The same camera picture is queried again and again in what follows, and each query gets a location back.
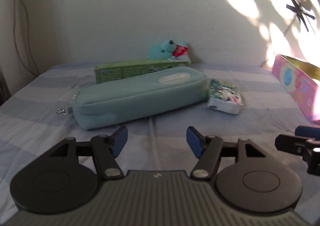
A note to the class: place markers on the green toothpaste box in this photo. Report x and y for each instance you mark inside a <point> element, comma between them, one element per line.
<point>120,70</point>

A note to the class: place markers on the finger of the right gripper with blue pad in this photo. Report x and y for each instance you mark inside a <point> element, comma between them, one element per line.
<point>307,131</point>

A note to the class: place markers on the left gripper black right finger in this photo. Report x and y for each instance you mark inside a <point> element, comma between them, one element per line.
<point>207,149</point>

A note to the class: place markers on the pink macaron biscuit tin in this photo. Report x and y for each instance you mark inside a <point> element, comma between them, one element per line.
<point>301,80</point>

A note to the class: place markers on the teal plush bear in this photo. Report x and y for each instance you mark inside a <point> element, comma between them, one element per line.
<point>176,50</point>

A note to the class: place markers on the floral tissue pack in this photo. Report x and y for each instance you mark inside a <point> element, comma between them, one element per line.
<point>224,97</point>

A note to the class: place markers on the teal pencil case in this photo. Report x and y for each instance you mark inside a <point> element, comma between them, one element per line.
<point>119,101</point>

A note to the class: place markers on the striped blue bed sheet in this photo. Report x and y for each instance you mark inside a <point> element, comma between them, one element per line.
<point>30,126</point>

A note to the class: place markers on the black tape cross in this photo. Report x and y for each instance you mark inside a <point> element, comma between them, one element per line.
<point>300,13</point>

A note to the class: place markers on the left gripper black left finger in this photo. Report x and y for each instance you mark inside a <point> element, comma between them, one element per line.
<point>105,151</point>

